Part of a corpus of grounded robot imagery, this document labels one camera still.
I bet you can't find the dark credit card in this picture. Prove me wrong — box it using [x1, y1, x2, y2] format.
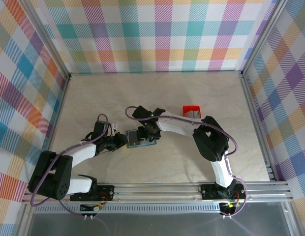
[127, 130, 141, 148]

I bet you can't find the blue card holder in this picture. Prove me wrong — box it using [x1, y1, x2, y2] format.
[125, 129, 158, 149]

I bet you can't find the red card box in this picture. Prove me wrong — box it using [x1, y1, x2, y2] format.
[182, 105, 202, 119]

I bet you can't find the silver credit card stack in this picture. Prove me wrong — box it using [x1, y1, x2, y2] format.
[184, 110, 201, 119]

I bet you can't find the grey metal panel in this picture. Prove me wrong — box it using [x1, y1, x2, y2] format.
[27, 212, 291, 236]

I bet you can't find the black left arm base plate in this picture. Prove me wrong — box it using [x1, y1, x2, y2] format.
[69, 184, 116, 202]

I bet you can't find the thin aluminium back rail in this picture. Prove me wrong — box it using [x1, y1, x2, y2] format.
[68, 70, 243, 75]

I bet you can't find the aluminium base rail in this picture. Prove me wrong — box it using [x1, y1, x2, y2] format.
[21, 181, 294, 205]

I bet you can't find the aluminium side rail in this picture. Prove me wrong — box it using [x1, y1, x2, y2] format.
[240, 73, 276, 182]
[39, 75, 71, 184]

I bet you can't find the slotted metal cable duct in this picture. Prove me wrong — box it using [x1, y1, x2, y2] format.
[34, 205, 224, 215]

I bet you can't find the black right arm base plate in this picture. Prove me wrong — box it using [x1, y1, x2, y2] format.
[200, 183, 247, 200]

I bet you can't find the aluminium frame post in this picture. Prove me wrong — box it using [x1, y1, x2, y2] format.
[240, 0, 290, 78]
[24, 0, 71, 81]

